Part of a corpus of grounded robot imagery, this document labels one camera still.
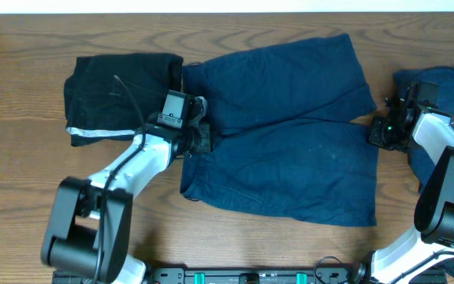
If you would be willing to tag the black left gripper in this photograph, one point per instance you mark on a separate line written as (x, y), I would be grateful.
(206, 146)

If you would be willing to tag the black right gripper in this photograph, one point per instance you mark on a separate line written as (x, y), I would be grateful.
(373, 134)

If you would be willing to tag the dark blue shorts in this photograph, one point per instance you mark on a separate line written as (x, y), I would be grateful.
(285, 142)

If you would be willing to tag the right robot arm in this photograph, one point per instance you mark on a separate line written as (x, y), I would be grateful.
(431, 238)

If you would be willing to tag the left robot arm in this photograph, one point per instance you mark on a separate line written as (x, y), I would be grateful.
(89, 226)

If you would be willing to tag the folded black garment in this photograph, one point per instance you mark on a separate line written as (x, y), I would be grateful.
(107, 95)

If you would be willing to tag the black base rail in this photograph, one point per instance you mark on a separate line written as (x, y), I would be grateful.
(180, 276)

